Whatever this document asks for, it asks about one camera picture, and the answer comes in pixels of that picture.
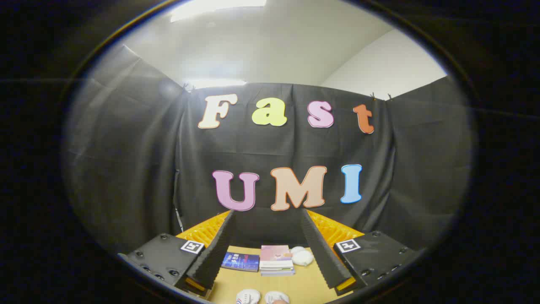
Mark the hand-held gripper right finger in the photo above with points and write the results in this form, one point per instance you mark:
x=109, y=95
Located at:
x=316, y=240

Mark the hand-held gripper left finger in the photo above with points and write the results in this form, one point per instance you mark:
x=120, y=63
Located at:
x=219, y=240

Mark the white sneaker shoe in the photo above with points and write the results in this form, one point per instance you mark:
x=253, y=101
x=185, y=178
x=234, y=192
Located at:
x=249, y=296
x=276, y=297

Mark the white soft round object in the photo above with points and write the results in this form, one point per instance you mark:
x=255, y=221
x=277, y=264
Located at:
x=303, y=257

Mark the blue cover book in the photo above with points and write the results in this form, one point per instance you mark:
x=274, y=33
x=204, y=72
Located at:
x=240, y=261

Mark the pink cover book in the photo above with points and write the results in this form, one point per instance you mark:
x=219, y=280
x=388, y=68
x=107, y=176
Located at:
x=274, y=252

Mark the white book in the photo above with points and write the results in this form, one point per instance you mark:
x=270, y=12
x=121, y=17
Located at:
x=276, y=265

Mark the pale blue book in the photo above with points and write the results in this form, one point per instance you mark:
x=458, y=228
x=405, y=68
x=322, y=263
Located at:
x=277, y=272

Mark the black backdrop cloth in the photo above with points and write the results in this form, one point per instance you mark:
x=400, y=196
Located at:
x=126, y=169

